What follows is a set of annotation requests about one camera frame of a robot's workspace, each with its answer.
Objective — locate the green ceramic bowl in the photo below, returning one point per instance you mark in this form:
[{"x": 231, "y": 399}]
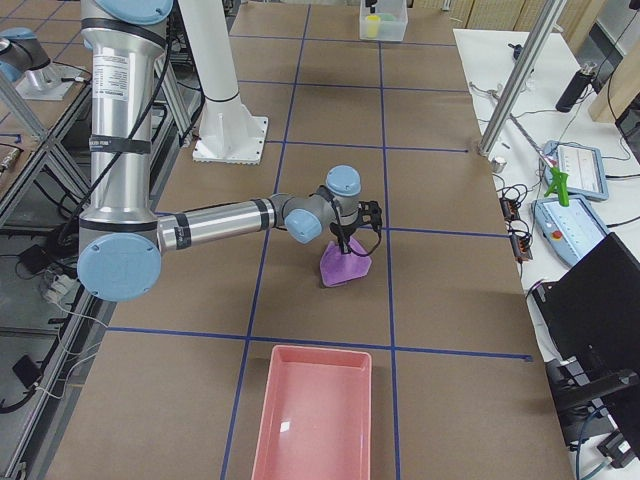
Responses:
[{"x": 386, "y": 17}]

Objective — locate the clear plastic bin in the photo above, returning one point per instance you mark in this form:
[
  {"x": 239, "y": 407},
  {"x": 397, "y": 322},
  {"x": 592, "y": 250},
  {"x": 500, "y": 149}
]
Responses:
[{"x": 389, "y": 31}]

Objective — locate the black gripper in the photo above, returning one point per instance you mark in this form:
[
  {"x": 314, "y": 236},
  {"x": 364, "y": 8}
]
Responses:
[{"x": 347, "y": 231}]

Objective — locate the green handled reacher grabber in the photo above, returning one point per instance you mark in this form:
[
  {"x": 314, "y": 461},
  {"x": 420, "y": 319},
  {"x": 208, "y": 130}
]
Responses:
[{"x": 558, "y": 183}]

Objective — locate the aluminium frame post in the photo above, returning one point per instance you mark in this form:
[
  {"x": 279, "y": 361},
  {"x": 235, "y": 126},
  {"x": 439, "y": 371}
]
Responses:
[{"x": 532, "y": 48}]

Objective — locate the blue teach pendant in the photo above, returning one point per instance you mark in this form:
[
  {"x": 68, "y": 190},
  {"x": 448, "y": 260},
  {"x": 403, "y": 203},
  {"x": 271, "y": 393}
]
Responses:
[
  {"x": 572, "y": 231},
  {"x": 584, "y": 167}
]

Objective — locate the near blue teach pendant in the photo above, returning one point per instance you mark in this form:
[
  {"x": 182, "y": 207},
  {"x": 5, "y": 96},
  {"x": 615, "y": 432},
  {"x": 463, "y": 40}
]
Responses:
[{"x": 572, "y": 231}]

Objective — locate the purple cloth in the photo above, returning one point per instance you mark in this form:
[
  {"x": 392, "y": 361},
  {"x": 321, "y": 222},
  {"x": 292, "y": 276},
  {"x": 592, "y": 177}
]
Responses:
[{"x": 337, "y": 268}]

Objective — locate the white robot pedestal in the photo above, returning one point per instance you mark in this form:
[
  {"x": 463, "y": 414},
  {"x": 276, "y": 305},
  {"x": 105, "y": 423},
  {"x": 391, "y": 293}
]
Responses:
[{"x": 228, "y": 132}]

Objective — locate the pink plastic bin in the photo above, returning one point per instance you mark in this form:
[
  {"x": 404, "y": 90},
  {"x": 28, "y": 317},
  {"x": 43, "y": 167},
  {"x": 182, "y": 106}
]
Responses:
[{"x": 317, "y": 415}]

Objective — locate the small metal cylinder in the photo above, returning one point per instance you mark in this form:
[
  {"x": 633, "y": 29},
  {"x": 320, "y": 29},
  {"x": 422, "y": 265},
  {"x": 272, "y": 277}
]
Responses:
[{"x": 498, "y": 164}]

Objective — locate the far blue teach pendant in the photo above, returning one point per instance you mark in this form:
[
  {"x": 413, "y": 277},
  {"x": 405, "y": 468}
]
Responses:
[{"x": 584, "y": 167}]

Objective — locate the black water bottle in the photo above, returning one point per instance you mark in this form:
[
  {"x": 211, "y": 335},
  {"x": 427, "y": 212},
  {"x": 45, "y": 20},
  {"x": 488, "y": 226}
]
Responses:
[{"x": 576, "y": 87}]

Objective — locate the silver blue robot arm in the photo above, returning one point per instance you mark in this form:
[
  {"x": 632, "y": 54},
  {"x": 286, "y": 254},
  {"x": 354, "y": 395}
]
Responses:
[{"x": 121, "y": 240}]

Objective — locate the yellow plastic cup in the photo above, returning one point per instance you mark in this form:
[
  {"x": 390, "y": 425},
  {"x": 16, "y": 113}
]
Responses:
[{"x": 372, "y": 25}]

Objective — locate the black laptop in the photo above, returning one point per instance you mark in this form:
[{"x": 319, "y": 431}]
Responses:
[{"x": 592, "y": 312}]

